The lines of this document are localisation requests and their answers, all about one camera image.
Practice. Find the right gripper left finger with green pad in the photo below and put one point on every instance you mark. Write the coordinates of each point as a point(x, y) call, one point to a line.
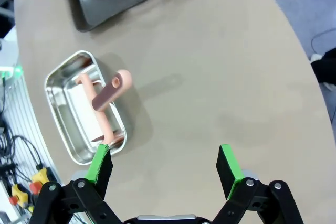
point(102, 166)

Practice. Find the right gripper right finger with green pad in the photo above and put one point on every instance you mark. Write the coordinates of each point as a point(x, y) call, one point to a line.
point(228, 166)

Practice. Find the dark grey serving tray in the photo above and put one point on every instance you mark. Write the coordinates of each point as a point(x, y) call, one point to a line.
point(118, 6)

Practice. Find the yellow red emergency stop button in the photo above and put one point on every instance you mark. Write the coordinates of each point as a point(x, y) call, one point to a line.
point(39, 178)
point(17, 193)

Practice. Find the pink lint roller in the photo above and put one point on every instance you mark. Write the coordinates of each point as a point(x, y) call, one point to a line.
point(101, 98)

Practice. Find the stainless steel rectangular tray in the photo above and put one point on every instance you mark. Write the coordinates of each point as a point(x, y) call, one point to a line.
point(60, 98)

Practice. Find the grey perforated mounting plate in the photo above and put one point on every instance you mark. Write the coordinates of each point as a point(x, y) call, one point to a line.
point(23, 119)

